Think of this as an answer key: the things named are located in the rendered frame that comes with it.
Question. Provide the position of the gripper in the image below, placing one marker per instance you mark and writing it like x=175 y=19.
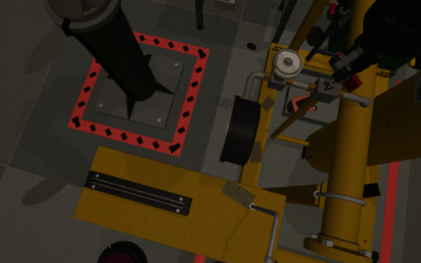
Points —
x=370 y=51

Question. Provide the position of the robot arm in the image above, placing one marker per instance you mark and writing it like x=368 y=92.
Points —
x=400 y=25

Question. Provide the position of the grey valve block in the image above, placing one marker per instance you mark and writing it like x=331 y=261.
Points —
x=325 y=89

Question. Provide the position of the white round pressure gauge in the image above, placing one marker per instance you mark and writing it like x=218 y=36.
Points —
x=287 y=63

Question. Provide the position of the yellow lever rod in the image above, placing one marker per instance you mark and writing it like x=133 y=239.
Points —
x=293 y=119

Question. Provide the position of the brown tag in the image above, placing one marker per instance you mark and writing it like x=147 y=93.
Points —
x=238 y=194

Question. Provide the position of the grey bent rack peg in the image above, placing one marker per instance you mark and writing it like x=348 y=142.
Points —
x=275 y=234

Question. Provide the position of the yellow rack plate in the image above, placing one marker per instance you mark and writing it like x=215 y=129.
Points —
x=159 y=219

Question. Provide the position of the black slotted rack strip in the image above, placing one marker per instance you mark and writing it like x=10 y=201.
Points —
x=137 y=193

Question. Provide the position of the black round knob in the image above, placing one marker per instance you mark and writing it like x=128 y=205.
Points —
x=315 y=36

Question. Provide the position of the small red canister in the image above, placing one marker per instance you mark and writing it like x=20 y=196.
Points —
x=332 y=8

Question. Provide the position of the yellow slanted tube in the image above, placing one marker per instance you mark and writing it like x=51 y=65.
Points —
x=307 y=23

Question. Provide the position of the red flat piece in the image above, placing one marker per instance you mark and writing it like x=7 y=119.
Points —
x=299 y=103

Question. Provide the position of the black slanted bar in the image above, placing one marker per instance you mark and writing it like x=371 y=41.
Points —
x=284 y=20

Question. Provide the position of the yellow vertical pipe column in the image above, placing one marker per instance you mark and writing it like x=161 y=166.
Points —
x=345 y=157

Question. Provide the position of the short yellow rod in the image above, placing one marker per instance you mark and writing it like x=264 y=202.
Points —
x=292 y=140

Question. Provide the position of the grey pipe run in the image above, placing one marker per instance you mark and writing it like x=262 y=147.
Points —
x=254 y=77

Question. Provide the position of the black round drum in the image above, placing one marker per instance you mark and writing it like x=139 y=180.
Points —
x=240 y=130

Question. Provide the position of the grey pipe clamp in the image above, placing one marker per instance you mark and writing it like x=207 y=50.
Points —
x=341 y=197

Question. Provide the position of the beige box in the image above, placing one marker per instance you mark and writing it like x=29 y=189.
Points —
x=225 y=3

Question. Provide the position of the dark purple round drum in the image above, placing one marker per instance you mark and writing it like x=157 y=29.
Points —
x=122 y=254

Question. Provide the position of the yellow skid frame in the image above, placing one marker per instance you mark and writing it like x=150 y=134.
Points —
x=261 y=120

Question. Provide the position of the black thin post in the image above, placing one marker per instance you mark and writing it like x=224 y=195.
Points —
x=199 y=14

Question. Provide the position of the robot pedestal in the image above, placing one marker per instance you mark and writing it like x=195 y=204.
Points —
x=122 y=62

